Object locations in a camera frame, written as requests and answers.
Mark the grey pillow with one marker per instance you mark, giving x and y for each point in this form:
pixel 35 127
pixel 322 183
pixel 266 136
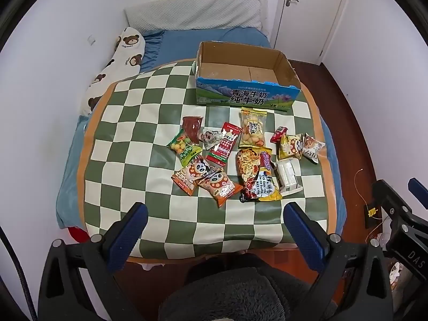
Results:
pixel 197 13

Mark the red chocolate snack packet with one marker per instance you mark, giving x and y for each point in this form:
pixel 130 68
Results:
pixel 277 135

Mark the yellow blue snack packet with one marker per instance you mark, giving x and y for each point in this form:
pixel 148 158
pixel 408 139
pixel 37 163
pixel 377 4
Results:
pixel 269 184

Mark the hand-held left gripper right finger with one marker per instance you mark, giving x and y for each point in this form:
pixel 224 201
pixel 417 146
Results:
pixel 306 237

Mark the clear yellow biscuit packet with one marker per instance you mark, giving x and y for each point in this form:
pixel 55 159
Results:
pixel 253 128

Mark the white door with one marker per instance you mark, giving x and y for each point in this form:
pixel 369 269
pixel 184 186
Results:
pixel 311 16

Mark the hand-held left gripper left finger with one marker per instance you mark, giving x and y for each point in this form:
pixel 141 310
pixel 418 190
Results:
pixel 128 237

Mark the white cookie snack packet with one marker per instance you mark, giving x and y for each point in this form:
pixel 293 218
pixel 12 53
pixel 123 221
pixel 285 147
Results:
pixel 312 147

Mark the yellow panda snack packet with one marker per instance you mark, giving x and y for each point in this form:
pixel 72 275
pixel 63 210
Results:
pixel 290 147

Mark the small white face-print packet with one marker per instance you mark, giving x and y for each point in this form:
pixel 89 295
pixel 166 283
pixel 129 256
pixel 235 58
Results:
pixel 210 137

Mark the orange panda snack packet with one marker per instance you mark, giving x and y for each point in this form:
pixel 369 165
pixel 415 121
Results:
pixel 192 175
pixel 220 185

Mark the red green snack packet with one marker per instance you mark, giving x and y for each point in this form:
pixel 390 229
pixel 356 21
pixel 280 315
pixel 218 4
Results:
pixel 223 145

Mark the bear print pillow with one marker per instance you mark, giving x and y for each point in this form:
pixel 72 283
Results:
pixel 110 70

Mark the dark red noodle packet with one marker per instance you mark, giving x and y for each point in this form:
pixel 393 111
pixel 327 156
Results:
pixel 249 170

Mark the dark red meat snack packet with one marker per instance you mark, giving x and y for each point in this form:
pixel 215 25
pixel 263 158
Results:
pixel 192 125

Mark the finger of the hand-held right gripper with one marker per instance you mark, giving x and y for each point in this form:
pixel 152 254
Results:
pixel 386 194
pixel 418 188

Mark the red cloth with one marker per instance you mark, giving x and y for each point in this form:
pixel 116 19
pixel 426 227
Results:
pixel 78 234

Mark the green white checkered mat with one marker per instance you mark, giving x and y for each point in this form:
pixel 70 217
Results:
pixel 150 107

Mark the clear white snack packet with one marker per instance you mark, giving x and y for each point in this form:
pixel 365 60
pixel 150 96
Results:
pixel 287 175

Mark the printed cardboard box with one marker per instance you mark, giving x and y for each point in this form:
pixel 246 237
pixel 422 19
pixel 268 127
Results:
pixel 244 73

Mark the green candy snack packet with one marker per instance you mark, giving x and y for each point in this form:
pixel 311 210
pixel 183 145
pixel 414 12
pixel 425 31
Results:
pixel 183 147

